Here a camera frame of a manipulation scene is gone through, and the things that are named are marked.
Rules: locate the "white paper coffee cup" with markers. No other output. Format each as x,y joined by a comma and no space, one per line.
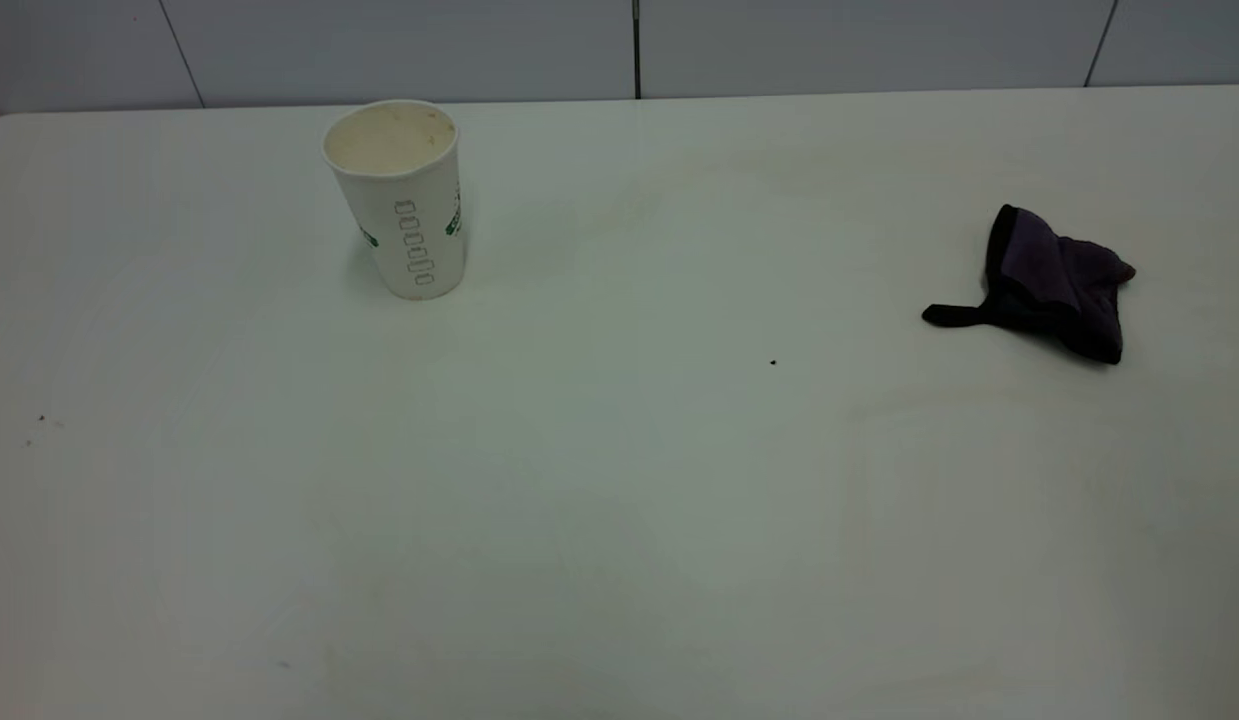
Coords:
409,220

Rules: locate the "purple cloth with black trim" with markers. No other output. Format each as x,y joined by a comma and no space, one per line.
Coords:
1059,285

